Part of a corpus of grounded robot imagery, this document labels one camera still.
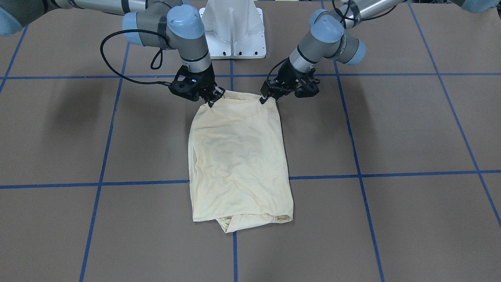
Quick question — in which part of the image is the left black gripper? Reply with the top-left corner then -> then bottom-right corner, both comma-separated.
260,58 -> 299,104

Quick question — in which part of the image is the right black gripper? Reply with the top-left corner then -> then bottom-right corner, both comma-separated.
199,65 -> 226,108

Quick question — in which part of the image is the cream long-sleeve California shirt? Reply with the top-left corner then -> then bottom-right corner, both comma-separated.
188,90 -> 294,233

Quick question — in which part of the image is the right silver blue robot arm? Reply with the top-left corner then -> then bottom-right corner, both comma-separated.
0,0 -> 225,107

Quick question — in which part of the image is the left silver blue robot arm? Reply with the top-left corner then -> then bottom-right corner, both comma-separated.
260,0 -> 401,104

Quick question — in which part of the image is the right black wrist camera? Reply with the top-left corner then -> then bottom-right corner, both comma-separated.
168,65 -> 204,102

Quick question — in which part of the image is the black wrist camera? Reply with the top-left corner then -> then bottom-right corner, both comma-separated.
168,65 -> 204,102
294,67 -> 320,98

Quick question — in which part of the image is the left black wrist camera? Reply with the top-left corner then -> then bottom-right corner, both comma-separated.
294,67 -> 320,98

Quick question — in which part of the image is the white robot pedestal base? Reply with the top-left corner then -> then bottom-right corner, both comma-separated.
199,0 -> 267,60

